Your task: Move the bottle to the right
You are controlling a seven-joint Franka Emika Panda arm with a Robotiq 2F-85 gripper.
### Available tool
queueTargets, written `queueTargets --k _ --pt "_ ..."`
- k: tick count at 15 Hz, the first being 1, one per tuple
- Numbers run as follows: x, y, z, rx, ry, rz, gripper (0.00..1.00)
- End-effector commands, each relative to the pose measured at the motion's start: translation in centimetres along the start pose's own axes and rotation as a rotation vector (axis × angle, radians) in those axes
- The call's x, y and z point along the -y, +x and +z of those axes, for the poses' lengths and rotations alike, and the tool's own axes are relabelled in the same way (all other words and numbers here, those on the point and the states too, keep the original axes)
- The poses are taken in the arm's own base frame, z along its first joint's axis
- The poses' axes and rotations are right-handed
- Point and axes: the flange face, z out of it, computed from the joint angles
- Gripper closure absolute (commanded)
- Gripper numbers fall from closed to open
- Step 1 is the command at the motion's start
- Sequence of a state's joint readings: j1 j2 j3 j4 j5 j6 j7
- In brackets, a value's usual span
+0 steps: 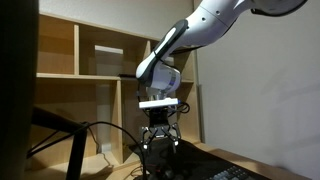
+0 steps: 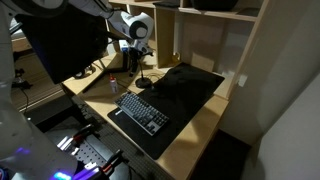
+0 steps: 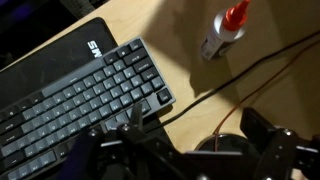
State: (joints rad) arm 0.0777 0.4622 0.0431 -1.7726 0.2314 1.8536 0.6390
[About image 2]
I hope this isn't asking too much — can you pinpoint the black bag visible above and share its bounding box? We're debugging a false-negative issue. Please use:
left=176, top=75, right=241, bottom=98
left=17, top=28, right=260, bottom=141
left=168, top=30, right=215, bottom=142
left=190, top=0, right=240, bottom=12

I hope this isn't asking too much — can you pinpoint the black tripod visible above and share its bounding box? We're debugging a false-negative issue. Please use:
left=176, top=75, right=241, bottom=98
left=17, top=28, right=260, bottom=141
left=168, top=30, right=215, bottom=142
left=11, top=68, right=34, bottom=91

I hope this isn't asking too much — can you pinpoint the red-handled metal clamp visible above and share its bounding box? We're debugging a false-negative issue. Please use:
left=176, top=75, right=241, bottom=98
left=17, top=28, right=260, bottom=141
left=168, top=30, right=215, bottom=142
left=56, top=123, right=96, bottom=151
left=71, top=149, right=125, bottom=180

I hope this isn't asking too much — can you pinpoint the white wall plate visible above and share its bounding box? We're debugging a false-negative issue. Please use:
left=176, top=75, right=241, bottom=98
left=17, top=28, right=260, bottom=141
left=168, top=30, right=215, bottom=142
left=237, top=74, right=248, bottom=88

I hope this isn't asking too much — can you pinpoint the grey and black keyboard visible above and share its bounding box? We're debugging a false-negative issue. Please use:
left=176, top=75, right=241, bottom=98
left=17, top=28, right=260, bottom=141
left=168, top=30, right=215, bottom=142
left=114, top=91, right=170, bottom=137

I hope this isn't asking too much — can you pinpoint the small clear plastic bottle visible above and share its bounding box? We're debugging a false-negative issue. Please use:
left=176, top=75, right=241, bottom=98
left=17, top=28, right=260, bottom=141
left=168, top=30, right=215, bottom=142
left=109, top=74, right=120, bottom=95

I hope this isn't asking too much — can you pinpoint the black gooseneck stand, round base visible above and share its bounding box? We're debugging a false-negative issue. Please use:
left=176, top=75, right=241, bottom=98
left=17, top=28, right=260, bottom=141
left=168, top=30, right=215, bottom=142
left=134, top=58, right=154, bottom=90

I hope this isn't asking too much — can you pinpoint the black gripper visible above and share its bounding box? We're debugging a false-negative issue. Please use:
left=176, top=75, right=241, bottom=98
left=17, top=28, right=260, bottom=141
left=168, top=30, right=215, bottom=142
left=128, top=46, right=145, bottom=78

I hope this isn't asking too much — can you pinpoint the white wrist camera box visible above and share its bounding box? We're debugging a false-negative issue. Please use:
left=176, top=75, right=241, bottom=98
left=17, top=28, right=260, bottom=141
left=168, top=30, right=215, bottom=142
left=118, top=39, right=132, bottom=54

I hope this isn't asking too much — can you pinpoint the black monitor stand frame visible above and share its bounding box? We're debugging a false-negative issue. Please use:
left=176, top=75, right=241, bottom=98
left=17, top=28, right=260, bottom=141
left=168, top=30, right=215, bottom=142
left=81, top=49, right=131, bottom=94

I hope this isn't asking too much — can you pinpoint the black flat book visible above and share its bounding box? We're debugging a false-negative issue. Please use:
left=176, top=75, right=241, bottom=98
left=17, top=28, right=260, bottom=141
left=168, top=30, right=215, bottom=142
left=153, top=0, right=182, bottom=9

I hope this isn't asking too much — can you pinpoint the black perforated breadboard plate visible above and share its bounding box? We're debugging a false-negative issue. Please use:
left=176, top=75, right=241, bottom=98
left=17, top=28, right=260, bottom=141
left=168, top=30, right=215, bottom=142
left=43, top=131, right=134, bottom=180

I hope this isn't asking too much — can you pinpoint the large black desk mat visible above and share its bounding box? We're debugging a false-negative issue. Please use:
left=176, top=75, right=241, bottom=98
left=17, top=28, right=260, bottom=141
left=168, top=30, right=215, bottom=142
left=107, top=62, right=226, bottom=161

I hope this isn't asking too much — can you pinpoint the light wooden shelf unit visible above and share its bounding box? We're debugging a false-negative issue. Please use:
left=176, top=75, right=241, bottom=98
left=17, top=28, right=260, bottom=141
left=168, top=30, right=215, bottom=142
left=101, top=0, right=271, bottom=101

